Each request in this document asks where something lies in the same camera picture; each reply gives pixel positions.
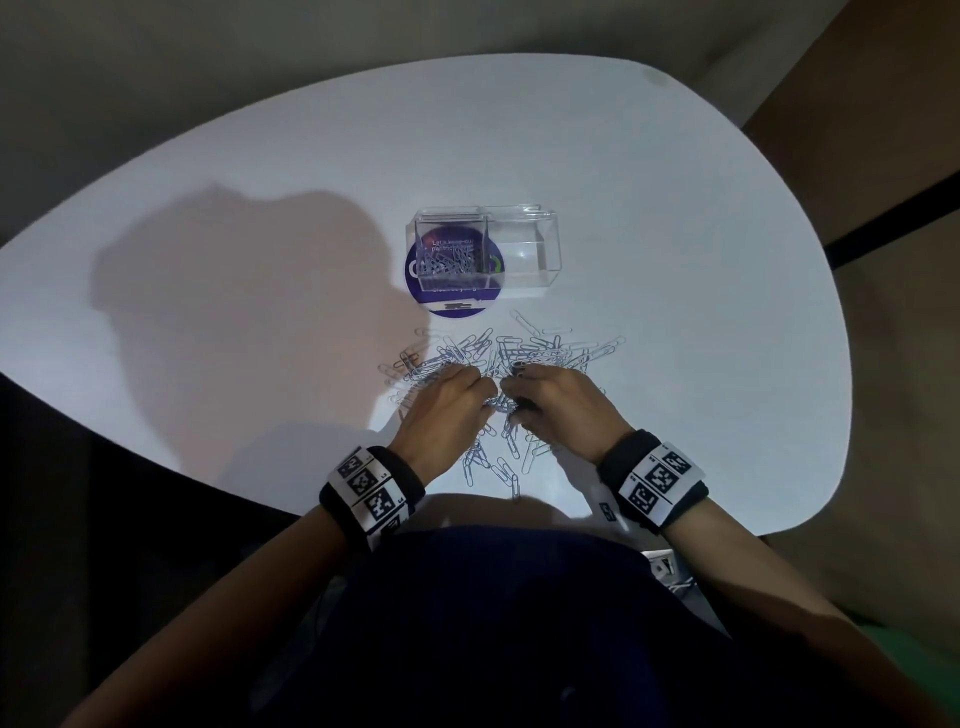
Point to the green seat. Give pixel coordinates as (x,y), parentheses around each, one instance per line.
(911,649)

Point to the clear plastic box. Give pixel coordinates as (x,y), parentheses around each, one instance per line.
(517,251)

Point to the person's left fingers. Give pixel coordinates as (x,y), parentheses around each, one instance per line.
(472,380)

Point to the person's right fingers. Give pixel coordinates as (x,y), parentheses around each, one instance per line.
(519,386)

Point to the round purple sticker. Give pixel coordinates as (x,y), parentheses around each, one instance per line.
(431,289)

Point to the pile of silver paper clips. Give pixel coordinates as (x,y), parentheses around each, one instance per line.
(510,352)

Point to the paper clips inside clear box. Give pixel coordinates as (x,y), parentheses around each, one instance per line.
(454,262)

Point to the person's left forearm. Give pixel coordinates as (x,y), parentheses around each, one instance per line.
(225,622)

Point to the black left wristband with markers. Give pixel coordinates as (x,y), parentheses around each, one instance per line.
(373,495)

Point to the person's left hand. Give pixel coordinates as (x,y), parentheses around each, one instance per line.
(439,416)

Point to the black right wristband with markers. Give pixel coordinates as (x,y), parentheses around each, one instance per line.
(654,480)

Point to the person's right hand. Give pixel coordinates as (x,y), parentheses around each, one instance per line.
(570,409)

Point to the black wristband with markers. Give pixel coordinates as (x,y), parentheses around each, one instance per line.
(654,480)
(373,495)

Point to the white marker tag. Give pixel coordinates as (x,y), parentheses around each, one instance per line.
(670,570)

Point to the person's dark blue shirt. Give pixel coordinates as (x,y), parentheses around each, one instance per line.
(525,637)

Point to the person's right forearm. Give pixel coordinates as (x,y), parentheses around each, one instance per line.
(765,592)

